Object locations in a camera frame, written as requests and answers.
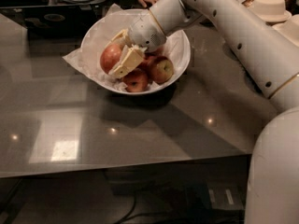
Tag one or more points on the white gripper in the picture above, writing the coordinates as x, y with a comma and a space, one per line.
146, 33

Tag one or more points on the large red apple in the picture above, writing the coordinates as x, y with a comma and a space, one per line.
110, 56

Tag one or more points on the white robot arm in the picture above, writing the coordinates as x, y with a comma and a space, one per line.
273, 62

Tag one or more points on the small red apple centre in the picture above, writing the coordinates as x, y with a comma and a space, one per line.
146, 60

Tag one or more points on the red apple top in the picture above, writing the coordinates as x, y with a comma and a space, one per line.
158, 51

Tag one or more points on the red apple front centre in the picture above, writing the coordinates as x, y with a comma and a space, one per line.
136, 81

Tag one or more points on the red green apple right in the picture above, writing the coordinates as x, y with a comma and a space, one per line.
160, 69

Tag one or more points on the white paper liner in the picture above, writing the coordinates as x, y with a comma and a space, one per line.
93, 38

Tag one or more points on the black laptop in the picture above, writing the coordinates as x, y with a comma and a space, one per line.
55, 21

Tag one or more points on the dark power box under table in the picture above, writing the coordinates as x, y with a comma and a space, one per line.
214, 196

